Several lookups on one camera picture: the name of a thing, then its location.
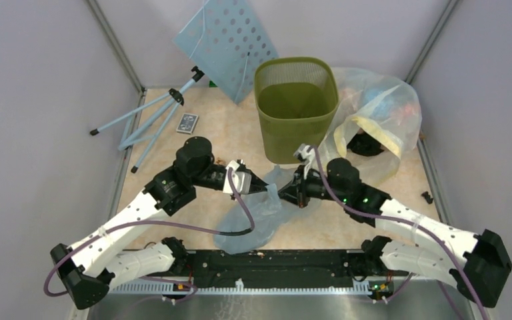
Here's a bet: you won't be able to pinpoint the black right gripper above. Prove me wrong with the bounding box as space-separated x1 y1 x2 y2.
276 163 348 208

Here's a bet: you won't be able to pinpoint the light blue trash bag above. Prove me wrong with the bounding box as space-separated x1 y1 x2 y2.
213 165 321 254

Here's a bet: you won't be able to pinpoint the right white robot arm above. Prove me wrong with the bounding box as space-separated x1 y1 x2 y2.
279 158 512 308

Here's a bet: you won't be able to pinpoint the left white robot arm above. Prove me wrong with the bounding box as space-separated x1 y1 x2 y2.
44 137 267 310

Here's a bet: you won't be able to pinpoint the black crumpled trash bag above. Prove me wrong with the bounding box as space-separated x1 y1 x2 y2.
347 132 385 157

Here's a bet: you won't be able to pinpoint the green plastic trash bin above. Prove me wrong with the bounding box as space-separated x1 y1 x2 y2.
254 57 339 164

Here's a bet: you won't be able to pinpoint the playing card deck box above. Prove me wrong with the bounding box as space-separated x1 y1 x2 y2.
176 113 199 135

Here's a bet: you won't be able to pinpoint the clear yellow-banded plastic bag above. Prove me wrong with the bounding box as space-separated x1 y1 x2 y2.
318 67 422 186

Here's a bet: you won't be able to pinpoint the blue tripod stand legs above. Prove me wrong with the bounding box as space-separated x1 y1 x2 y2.
89 66 205 173

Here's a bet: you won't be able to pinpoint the small black clip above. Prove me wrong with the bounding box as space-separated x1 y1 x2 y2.
421 191 434 204

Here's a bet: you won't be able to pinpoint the blue perforated music stand desk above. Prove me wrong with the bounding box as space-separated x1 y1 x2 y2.
173 0 279 104

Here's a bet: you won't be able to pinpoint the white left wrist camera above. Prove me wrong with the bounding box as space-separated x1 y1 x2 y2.
223 159 252 195

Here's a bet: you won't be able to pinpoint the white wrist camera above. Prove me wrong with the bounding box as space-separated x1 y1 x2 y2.
293 143 317 179
223 159 252 195

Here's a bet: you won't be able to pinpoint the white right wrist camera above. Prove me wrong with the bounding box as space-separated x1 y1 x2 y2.
293 143 317 179

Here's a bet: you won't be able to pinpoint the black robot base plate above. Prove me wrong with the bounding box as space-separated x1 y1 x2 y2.
159 238 408 289

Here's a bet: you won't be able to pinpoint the white slotted cable duct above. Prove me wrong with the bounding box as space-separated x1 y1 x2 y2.
110 279 371 296

